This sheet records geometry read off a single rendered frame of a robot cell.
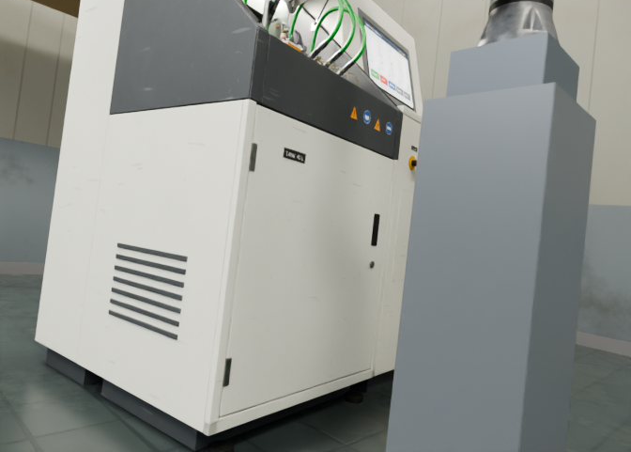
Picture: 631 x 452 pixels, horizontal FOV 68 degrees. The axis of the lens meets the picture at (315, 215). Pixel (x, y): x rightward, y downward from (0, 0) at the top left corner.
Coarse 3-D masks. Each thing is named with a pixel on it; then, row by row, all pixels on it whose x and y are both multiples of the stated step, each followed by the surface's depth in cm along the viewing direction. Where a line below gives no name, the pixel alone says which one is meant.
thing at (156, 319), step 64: (128, 128) 128; (192, 128) 111; (128, 192) 125; (192, 192) 108; (128, 256) 122; (192, 256) 106; (384, 256) 153; (128, 320) 119; (192, 320) 104; (128, 384) 116; (192, 384) 102; (320, 384) 130; (192, 448) 104
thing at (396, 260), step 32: (320, 0) 183; (352, 0) 186; (416, 64) 232; (416, 96) 224; (416, 128) 164; (384, 288) 154; (384, 320) 156; (384, 352) 157; (352, 384) 161; (384, 384) 168
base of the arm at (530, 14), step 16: (512, 0) 86; (528, 0) 85; (544, 0) 85; (496, 16) 88; (512, 16) 85; (528, 16) 84; (544, 16) 85; (496, 32) 86; (512, 32) 84; (528, 32) 83
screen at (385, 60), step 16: (368, 16) 195; (368, 32) 192; (384, 32) 206; (368, 48) 190; (384, 48) 202; (400, 48) 217; (368, 64) 187; (384, 64) 200; (400, 64) 214; (384, 80) 197; (400, 80) 211; (400, 96) 208; (416, 112) 220
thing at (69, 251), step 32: (96, 0) 147; (96, 32) 145; (96, 64) 143; (96, 96) 141; (64, 128) 151; (96, 128) 139; (64, 160) 149; (96, 160) 137; (64, 192) 147; (96, 192) 135; (64, 224) 145; (64, 256) 143; (64, 288) 141; (64, 320) 139; (64, 352) 137
